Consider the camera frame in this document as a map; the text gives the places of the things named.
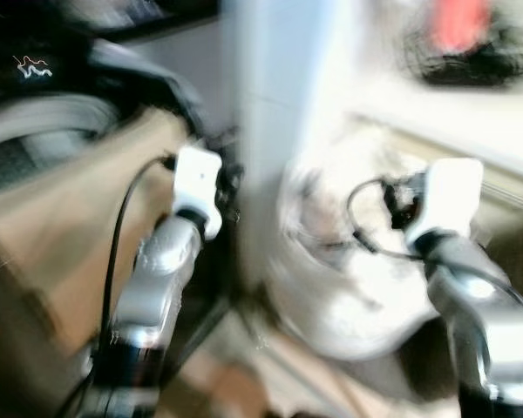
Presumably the white cloth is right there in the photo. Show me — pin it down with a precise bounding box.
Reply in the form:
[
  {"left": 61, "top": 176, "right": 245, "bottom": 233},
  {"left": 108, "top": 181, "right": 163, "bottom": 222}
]
[{"left": 263, "top": 122, "right": 477, "bottom": 363}]

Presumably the red object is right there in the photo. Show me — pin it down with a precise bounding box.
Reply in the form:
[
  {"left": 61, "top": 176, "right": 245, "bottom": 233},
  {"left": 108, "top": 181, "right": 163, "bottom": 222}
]
[{"left": 431, "top": 0, "right": 491, "bottom": 53}]

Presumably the black appliance with white print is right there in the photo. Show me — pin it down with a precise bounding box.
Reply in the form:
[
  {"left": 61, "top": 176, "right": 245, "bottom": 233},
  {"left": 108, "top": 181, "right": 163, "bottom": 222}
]
[{"left": 0, "top": 0, "right": 221, "bottom": 194}]

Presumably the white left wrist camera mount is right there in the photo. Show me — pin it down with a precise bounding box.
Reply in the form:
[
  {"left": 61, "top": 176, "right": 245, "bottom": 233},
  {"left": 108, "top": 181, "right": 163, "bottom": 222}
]
[{"left": 171, "top": 145, "right": 224, "bottom": 241}]

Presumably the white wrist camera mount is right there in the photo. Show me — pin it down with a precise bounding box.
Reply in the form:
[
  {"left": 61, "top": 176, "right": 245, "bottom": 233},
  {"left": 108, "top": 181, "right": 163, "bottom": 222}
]
[
  {"left": 171, "top": 145, "right": 224, "bottom": 241},
  {"left": 404, "top": 158, "right": 486, "bottom": 255}
]

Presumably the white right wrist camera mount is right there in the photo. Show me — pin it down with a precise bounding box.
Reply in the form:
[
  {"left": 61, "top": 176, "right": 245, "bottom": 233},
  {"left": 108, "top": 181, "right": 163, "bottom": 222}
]
[{"left": 404, "top": 158, "right": 486, "bottom": 255}]

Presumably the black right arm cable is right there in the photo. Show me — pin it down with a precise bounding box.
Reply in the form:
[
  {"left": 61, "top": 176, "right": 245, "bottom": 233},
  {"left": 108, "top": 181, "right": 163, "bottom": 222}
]
[{"left": 346, "top": 178, "right": 430, "bottom": 262}]

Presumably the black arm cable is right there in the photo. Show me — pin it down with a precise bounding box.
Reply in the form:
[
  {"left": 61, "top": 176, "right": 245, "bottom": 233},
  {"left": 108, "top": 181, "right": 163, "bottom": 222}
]
[
  {"left": 56, "top": 155, "right": 177, "bottom": 418},
  {"left": 346, "top": 178, "right": 430, "bottom": 262}
]

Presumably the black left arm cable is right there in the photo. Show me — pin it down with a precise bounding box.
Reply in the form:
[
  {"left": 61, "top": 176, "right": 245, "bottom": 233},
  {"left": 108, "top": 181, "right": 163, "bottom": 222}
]
[{"left": 56, "top": 155, "right": 177, "bottom": 418}]

